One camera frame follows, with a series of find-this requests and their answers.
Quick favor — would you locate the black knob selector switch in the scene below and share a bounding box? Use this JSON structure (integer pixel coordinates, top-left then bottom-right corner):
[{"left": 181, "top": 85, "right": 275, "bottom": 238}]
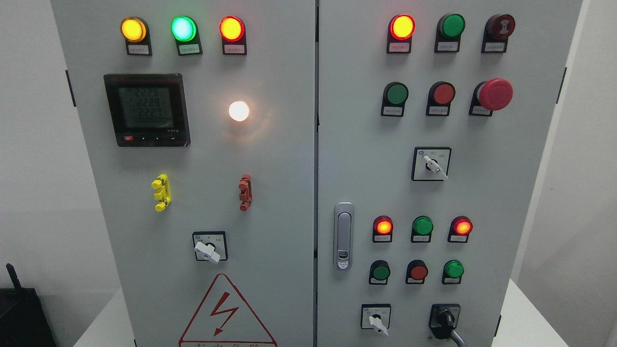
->
[{"left": 428, "top": 304, "right": 461, "bottom": 340}]

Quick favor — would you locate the red terminal block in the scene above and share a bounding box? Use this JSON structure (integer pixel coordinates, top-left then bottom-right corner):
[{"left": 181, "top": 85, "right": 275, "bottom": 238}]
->
[{"left": 238, "top": 174, "right": 253, "bottom": 212}]

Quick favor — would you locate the red lit indicator lower left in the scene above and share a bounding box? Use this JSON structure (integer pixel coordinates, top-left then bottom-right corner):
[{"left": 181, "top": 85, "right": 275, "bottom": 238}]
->
[{"left": 372, "top": 215, "right": 394, "bottom": 242}]

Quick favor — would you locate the red lit indicator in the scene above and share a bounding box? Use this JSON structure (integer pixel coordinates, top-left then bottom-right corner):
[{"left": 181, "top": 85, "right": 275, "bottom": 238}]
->
[
  {"left": 448, "top": 216, "right": 473, "bottom": 243},
  {"left": 386, "top": 13, "right": 415, "bottom": 53},
  {"left": 372, "top": 215, "right": 394, "bottom": 242}
]

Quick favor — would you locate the white lit indicator light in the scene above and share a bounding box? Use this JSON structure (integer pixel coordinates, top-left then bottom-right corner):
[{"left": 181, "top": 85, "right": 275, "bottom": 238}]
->
[{"left": 228, "top": 100, "right": 250, "bottom": 121}]

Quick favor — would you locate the green push button upper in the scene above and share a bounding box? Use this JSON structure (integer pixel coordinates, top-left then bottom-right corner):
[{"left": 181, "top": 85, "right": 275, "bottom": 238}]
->
[{"left": 381, "top": 81, "right": 409, "bottom": 117}]

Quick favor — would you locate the green push button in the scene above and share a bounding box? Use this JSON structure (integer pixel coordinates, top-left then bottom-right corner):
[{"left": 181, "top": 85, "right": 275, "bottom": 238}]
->
[
  {"left": 441, "top": 259, "right": 465, "bottom": 285},
  {"left": 381, "top": 81, "right": 409, "bottom": 117},
  {"left": 368, "top": 260, "right": 391, "bottom": 285}
]

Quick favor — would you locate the green push button lower left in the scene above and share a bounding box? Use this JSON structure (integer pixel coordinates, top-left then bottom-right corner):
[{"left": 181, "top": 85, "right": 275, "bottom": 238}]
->
[{"left": 368, "top": 260, "right": 391, "bottom": 285}]

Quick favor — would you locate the grey left cabinet door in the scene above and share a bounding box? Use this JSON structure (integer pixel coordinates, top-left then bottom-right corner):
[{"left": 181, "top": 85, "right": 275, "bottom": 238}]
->
[{"left": 51, "top": 0, "right": 316, "bottom": 347}]

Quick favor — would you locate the grey cabinet door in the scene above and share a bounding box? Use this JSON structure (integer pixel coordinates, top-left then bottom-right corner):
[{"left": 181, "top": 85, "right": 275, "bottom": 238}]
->
[
  {"left": 315, "top": 0, "right": 582, "bottom": 347},
  {"left": 51, "top": 0, "right": 316, "bottom": 347}
]

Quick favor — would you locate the green indicator lower middle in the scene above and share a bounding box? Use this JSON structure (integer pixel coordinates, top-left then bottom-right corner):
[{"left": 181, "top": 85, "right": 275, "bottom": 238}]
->
[{"left": 411, "top": 215, "right": 434, "bottom": 242}]

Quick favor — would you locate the grey right cabinet door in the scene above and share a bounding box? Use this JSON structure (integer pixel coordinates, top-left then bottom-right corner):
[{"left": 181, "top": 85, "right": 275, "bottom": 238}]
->
[{"left": 315, "top": 0, "right": 582, "bottom": 347}]

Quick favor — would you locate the red push button lower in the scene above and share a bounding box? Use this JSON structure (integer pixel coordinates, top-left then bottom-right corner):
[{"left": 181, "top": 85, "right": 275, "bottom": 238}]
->
[{"left": 405, "top": 259, "right": 429, "bottom": 285}]

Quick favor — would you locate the red push button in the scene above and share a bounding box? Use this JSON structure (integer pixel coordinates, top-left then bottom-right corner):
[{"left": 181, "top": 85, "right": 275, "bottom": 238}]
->
[
  {"left": 426, "top": 81, "right": 456, "bottom": 116},
  {"left": 405, "top": 259, "right": 429, "bottom": 285}
]

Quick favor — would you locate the yellow terminal block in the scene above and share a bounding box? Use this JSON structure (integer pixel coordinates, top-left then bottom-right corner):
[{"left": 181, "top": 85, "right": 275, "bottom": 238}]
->
[{"left": 151, "top": 173, "right": 172, "bottom": 212}]

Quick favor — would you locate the red push button upper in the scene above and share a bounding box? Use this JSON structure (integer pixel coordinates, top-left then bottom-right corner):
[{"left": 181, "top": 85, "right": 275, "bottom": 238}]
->
[{"left": 426, "top": 81, "right": 456, "bottom": 116}]

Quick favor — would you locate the red lit indicator lower right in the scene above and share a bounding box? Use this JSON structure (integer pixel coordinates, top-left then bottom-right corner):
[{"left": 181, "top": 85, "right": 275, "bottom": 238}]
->
[{"left": 448, "top": 216, "right": 473, "bottom": 243}]

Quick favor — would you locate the red indicator light left door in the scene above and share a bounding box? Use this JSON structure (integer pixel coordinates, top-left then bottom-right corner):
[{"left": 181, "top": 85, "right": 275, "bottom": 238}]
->
[{"left": 219, "top": 15, "right": 247, "bottom": 55}]

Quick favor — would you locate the red electrical warning triangle sticker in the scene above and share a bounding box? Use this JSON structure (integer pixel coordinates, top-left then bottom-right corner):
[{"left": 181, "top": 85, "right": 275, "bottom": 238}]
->
[{"left": 178, "top": 274, "right": 277, "bottom": 347}]

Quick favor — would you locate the black digital power meter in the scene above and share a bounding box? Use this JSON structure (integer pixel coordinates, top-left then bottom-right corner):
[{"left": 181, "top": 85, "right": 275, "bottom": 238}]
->
[{"left": 104, "top": 73, "right": 191, "bottom": 147}]

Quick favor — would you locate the green push button lower right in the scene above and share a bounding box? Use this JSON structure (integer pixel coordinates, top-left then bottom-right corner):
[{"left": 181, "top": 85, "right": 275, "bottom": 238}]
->
[{"left": 441, "top": 259, "right": 465, "bottom": 285}]

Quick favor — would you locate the red lit indicator top right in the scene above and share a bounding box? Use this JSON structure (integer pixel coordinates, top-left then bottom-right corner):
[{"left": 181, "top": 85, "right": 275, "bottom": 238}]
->
[{"left": 386, "top": 13, "right": 415, "bottom": 53}]

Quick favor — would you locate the green lit indicator light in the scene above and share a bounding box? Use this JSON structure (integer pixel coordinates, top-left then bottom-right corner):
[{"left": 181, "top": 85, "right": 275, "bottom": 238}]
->
[{"left": 170, "top": 15, "right": 202, "bottom": 56}]

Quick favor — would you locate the red emergency stop mushroom button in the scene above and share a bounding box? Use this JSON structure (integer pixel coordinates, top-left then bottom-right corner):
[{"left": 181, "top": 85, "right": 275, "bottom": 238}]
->
[{"left": 469, "top": 78, "right": 513, "bottom": 117}]

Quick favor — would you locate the green indicator top right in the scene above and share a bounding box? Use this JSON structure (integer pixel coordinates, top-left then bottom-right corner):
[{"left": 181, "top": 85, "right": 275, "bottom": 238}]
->
[{"left": 434, "top": 13, "right": 466, "bottom": 53}]

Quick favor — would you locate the yellow indicator light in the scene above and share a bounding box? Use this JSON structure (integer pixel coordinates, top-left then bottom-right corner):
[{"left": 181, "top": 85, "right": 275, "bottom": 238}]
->
[{"left": 121, "top": 17, "right": 152, "bottom": 56}]

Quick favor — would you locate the dark red buzzer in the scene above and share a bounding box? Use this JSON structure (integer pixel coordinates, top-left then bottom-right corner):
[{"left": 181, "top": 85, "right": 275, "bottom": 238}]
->
[{"left": 481, "top": 13, "right": 516, "bottom": 53}]

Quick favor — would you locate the black device with antenna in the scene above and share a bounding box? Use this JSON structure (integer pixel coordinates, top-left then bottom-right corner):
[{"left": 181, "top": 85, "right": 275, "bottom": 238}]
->
[{"left": 0, "top": 263, "right": 56, "bottom": 347}]

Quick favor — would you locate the silver door latch handle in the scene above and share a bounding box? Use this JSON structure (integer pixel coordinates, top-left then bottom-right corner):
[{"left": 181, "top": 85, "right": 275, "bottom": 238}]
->
[{"left": 333, "top": 202, "right": 355, "bottom": 270}]

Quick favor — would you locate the white selector switch left door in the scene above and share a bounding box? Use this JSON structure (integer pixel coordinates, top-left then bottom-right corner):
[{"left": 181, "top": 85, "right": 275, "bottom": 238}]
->
[{"left": 192, "top": 231, "right": 228, "bottom": 265}]

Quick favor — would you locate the white selector switch middle right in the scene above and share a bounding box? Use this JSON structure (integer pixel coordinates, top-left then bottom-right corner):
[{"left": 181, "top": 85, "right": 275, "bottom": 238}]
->
[{"left": 411, "top": 147, "right": 452, "bottom": 181}]

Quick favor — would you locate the white selector switch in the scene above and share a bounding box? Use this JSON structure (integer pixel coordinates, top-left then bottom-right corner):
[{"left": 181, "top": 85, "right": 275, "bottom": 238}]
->
[
  {"left": 411, "top": 147, "right": 452, "bottom": 181},
  {"left": 361, "top": 304, "right": 391, "bottom": 336}
]

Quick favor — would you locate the white selector switch bottom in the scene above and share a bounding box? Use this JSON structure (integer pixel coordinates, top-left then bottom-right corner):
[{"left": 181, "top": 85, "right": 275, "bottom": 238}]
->
[{"left": 361, "top": 304, "right": 391, "bottom": 336}]

